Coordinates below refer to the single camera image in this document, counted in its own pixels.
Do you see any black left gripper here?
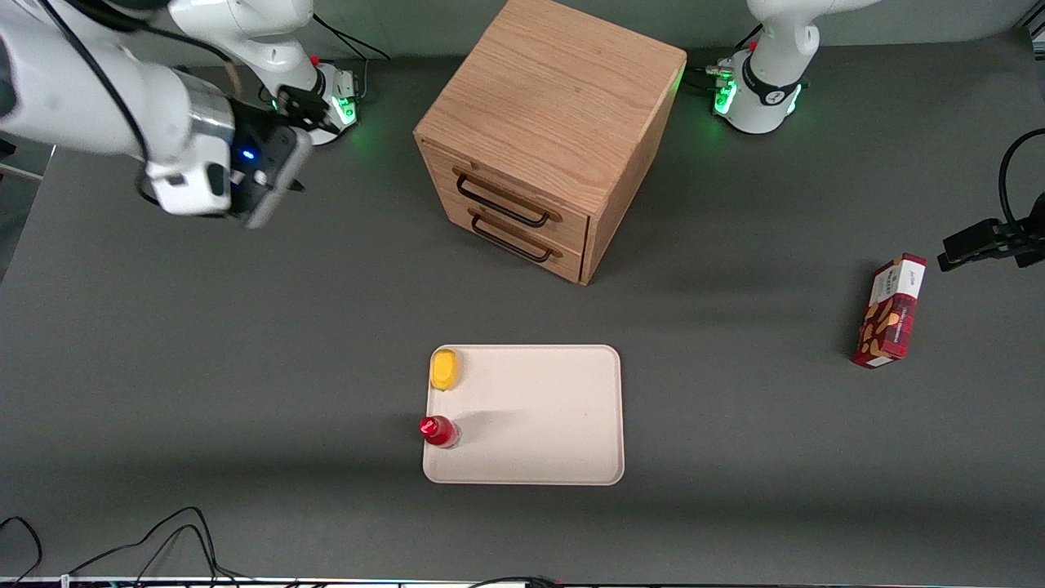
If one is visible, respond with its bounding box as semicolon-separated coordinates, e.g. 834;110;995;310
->
936;192;1045;273

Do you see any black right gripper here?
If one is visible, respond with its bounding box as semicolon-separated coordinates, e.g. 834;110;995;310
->
231;84;340;195

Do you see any wooden drawer wide front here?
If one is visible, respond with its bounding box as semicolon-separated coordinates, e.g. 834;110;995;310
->
423;139;591;247

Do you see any wooden drawer narrow front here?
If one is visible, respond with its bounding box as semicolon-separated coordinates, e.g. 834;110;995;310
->
445;193;583;283

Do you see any wooden drawer cabinet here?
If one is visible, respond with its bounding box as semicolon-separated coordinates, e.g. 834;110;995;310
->
413;0;688;287

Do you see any red plaid cookie box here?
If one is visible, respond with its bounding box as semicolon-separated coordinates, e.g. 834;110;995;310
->
852;253;929;370

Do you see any yellow squeeze bottle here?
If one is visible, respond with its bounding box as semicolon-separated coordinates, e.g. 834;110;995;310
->
429;349;463;393

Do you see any red squeeze bottle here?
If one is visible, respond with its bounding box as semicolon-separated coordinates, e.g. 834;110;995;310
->
419;415;463;450

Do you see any beige rectangular tray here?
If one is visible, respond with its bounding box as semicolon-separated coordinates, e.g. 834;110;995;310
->
422;344;626;487

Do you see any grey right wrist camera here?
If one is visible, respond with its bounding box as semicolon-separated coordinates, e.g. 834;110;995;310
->
238;129;314;230

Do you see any black looped gripper cable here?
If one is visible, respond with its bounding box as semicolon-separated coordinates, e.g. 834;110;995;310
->
998;128;1045;231

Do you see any black cable at arm base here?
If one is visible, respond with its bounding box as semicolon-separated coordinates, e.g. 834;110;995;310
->
684;23;765;92
313;11;392;99

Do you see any black handle on wide drawer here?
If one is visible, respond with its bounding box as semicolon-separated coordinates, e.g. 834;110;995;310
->
454;168;564;229

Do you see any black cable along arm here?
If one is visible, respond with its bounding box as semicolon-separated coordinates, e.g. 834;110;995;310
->
39;0;242;164

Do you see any black handle on narrow drawer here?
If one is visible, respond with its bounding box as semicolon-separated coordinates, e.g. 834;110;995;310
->
468;208;564;265

